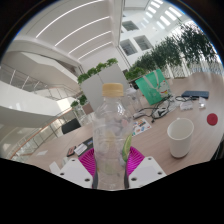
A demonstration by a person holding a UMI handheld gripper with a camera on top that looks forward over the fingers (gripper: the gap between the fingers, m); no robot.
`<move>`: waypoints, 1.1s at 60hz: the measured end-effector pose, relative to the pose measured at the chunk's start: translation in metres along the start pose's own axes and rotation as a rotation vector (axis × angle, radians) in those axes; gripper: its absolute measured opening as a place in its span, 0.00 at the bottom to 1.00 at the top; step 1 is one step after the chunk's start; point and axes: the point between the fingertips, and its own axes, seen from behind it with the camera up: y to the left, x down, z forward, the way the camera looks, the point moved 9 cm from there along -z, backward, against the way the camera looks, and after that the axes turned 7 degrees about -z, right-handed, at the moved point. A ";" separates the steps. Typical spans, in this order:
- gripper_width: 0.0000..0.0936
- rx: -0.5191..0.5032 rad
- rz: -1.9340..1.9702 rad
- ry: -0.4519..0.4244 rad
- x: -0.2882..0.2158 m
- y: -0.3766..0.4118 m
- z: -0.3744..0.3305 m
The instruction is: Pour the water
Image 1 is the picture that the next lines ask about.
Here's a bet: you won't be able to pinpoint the black chair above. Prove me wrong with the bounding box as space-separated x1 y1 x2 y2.
61 118 82 135

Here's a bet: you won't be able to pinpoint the tall green plant hedge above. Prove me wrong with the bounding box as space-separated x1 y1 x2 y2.
124 21 218 81

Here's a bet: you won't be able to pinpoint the long ceiling light strips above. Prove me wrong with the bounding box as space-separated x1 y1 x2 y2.
34 0 113 61

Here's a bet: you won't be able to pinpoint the green tote bag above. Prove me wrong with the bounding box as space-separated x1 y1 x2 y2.
134 68 171 107

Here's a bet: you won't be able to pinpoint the white mug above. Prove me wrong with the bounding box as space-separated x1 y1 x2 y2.
166 117 195 159

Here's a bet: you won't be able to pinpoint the white paper stack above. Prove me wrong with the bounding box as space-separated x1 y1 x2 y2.
73 143 89 157

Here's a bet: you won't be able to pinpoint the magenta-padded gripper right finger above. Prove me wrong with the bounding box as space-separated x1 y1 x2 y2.
125 145 167 190

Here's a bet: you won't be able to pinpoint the small potted green plants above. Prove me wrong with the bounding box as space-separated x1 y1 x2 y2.
70 94 88 108

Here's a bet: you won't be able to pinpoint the clear shaker bottle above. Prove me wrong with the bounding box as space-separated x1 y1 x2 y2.
124 87 144 116

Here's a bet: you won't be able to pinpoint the flat round red coaster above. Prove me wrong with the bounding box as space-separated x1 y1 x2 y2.
206 112 219 126

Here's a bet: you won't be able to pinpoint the dark blue keyboard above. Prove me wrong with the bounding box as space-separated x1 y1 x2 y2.
181 89 210 100

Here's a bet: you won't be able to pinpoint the dark phone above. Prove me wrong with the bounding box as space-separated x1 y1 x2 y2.
66 145 78 158

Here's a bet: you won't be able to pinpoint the black tangled cables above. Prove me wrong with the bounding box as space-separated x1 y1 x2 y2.
138 94 178 124

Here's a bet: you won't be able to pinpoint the clear plastic drink bottle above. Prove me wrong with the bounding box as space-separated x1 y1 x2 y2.
92 83 135 190

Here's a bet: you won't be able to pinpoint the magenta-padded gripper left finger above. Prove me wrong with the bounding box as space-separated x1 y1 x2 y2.
59 147 97 190

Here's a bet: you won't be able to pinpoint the small white charger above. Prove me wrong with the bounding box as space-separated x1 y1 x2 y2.
198 97 208 109

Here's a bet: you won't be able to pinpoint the colourful sticker sheet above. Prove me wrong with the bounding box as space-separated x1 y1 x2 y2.
132 117 152 137

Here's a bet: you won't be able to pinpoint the low green plant row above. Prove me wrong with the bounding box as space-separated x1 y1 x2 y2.
77 57 119 84

